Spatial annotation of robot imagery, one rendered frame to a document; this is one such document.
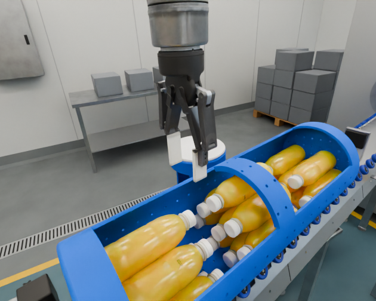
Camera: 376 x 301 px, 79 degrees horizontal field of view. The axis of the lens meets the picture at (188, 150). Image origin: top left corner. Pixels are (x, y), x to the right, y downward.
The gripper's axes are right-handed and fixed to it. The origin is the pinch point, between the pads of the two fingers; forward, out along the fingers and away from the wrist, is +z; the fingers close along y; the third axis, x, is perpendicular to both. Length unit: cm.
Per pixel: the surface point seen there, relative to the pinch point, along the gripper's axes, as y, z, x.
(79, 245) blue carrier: 1.5, 8.7, 22.6
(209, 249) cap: -7.6, 18.7, 1.0
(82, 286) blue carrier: -5.8, 9.3, 24.2
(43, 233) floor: 168, 132, 40
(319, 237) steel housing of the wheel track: -14, 44, -46
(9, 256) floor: 160, 132, 66
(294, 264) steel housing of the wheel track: -14, 44, -30
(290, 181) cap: -5.1, 19.5, -35.4
